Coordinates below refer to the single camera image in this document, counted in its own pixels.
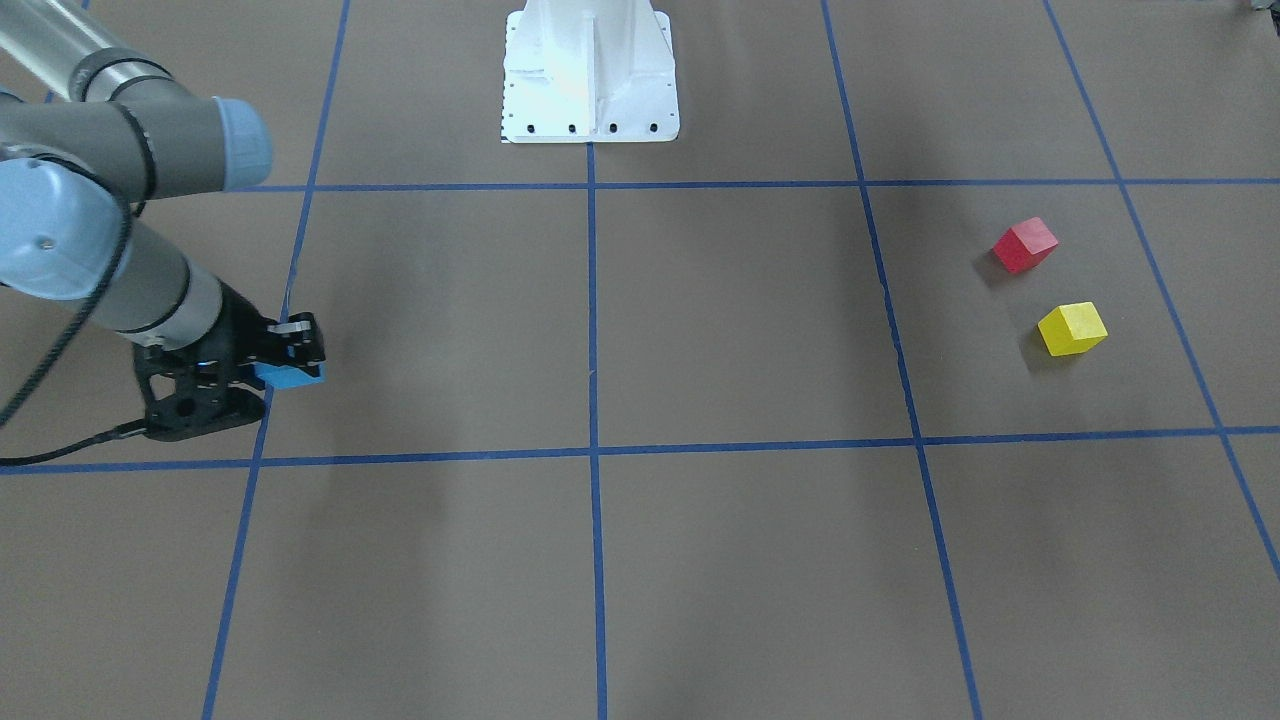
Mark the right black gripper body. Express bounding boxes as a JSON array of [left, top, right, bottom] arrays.
[[134, 282, 271, 393]]

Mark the red wooden cube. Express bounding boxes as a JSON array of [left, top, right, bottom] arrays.
[[991, 217, 1059, 274]]

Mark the blue wooden cube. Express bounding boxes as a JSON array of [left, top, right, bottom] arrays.
[[253, 363, 325, 389]]

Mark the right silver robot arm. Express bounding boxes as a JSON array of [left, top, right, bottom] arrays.
[[3, 1, 325, 389]]

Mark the yellow wooden cube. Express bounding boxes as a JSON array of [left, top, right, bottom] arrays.
[[1036, 302, 1108, 357]]

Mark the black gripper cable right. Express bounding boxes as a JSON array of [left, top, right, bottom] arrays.
[[0, 150, 161, 468]]

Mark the white camera mast pedestal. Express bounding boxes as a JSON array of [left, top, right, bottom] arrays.
[[500, 1, 681, 143]]

